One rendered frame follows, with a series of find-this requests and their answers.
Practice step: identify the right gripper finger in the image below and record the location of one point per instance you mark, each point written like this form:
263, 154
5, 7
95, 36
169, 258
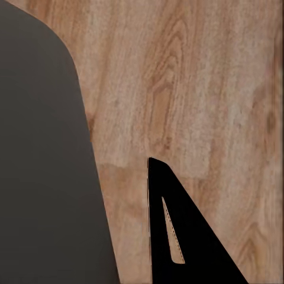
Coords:
206, 259

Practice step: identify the trash can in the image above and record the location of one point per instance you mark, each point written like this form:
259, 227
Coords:
53, 223

